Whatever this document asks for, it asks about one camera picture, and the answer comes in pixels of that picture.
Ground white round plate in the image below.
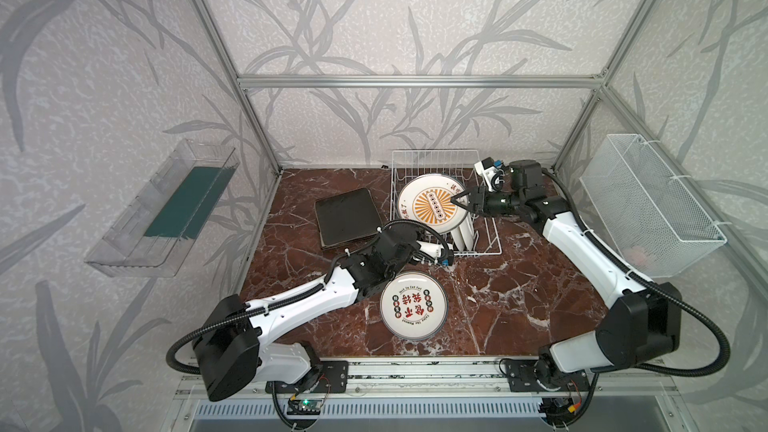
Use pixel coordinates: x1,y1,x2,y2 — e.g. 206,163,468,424
459,214,475,251
395,173,469,233
450,227,467,251
380,286,448,341

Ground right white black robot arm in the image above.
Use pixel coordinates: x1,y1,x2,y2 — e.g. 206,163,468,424
451,159,681,378

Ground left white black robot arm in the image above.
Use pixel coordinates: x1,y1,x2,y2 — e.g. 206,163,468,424
191,224,452,402

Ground pink object in basket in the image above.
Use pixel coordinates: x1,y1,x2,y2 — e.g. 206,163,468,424
622,246,656,270

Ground green led circuit board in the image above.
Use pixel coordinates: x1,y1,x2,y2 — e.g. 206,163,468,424
287,397,324,416

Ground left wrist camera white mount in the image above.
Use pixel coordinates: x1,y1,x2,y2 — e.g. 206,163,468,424
417,241,455,266

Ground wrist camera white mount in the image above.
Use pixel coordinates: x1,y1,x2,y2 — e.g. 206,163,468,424
417,241,455,266
474,157,506,192

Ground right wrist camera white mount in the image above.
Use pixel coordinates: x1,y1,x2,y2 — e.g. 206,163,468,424
474,157,506,192

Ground white wire dish rack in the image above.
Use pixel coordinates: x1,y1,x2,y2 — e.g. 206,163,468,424
390,149,502,257

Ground aluminium frame crossbar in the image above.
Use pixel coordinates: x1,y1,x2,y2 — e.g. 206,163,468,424
237,74,602,90

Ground aluminium front rail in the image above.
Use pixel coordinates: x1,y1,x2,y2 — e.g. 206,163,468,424
173,355,679,401

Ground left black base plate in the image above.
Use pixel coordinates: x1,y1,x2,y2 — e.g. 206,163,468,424
265,360,350,395

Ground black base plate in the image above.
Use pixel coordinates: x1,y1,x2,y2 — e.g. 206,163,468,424
498,358,590,393
265,360,350,395

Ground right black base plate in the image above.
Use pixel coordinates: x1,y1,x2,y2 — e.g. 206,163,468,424
498,358,590,393

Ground white mesh wall basket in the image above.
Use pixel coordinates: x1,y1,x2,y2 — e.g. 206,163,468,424
580,134,727,279

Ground right base connector wires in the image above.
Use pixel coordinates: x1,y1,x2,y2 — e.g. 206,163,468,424
538,395,586,427

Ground clear plastic wall shelf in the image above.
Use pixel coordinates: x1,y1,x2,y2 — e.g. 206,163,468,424
85,139,240,278

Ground left black corrugated cable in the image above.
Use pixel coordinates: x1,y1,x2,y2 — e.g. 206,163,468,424
166,219,452,430

